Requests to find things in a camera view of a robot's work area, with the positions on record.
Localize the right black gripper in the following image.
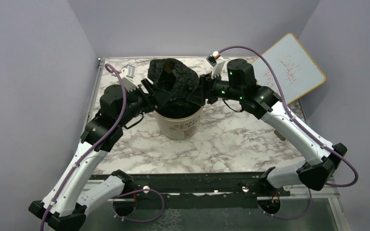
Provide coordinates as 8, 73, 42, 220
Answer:
186, 71, 243, 106

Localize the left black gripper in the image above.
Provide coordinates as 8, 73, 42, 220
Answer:
118, 78, 172, 127

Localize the black plastic trash bag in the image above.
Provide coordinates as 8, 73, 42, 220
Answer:
147, 58, 201, 119

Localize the beige round trash bin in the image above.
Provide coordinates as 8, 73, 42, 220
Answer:
153, 106, 203, 140

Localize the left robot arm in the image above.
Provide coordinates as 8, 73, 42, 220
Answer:
29, 78, 171, 231

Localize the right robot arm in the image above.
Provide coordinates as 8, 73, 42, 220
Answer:
187, 57, 347, 196

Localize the small grey metal piece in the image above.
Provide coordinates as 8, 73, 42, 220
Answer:
274, 130, 286, 141

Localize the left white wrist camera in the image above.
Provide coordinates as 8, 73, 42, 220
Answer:
119, 64, 139, 92

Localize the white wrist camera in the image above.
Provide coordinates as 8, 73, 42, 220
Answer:
206, 51, 225, 79
119, 64, 139, 92

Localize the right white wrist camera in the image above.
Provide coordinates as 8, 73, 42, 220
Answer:
206, 51, 225, 79

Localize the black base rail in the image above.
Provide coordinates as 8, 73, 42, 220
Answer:
95, 171, 312, 209

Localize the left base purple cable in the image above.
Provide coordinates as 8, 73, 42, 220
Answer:
112, 186, 166, 223

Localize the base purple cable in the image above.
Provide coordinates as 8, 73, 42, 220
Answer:
257, 188, 313, 221
112, 186, 166, 223

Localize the white board with wooden frame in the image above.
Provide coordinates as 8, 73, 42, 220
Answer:
262, 33, 326, 104

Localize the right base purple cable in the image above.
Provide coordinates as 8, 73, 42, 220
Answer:
257, 188, 313, 221

